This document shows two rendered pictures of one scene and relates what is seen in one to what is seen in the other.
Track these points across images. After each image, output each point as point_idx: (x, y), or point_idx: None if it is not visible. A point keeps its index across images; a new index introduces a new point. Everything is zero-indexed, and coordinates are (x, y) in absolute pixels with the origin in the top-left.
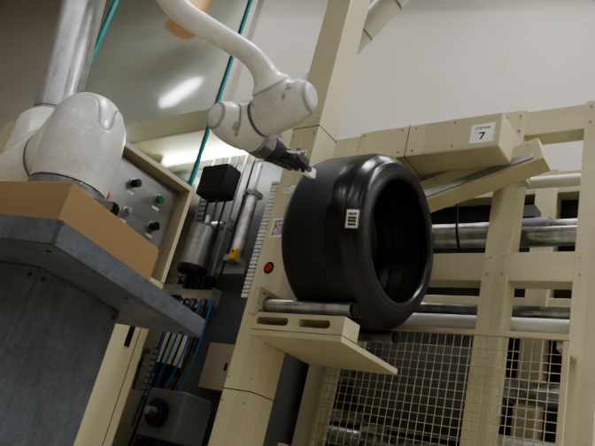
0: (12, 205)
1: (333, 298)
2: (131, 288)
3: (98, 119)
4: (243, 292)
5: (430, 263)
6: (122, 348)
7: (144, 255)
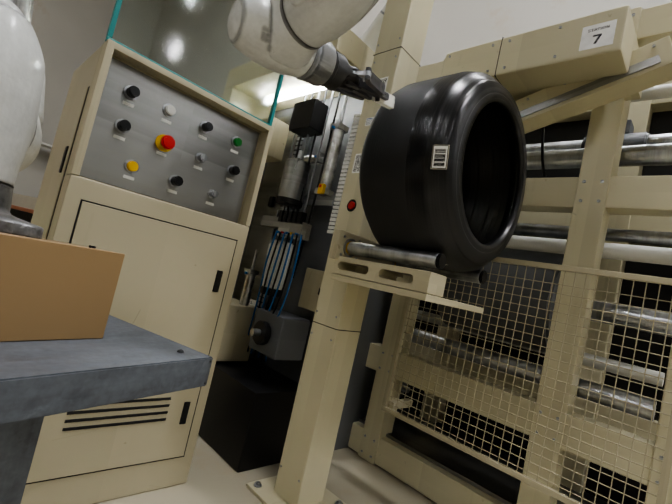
0: None
1: (416, 246)
2: None
3: None
4: (329, 228)
5: (522, 194)
6: (211, 294)
7: (84, 272)
